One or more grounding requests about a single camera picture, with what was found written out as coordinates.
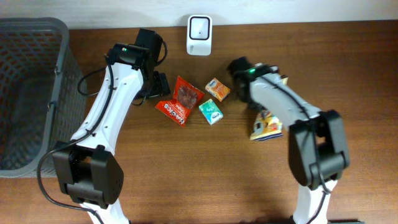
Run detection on yellow chip bag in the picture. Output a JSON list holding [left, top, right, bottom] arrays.
[[249, 74, 289, 142]]

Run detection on orange small box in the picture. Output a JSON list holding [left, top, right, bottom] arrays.
[[205, 78, 231, 102]]

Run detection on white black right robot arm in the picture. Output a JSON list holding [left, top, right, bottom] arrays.
[[227, 57, 350, 223]]

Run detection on white barcode scanner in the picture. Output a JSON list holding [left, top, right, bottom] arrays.
[[186, 15, 213, 56]]

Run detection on red snack packet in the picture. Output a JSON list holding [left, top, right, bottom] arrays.
[[155, 76, 205, 126]]

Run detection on teal tissue pack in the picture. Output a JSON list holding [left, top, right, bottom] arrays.
[[199, 99, 223, 125]]

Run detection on grey plastic mesh basket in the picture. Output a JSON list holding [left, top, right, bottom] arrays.
[[1, 17, 86, 178]]

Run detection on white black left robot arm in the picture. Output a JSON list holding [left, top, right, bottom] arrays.
[[52, 42, 170, 223]]

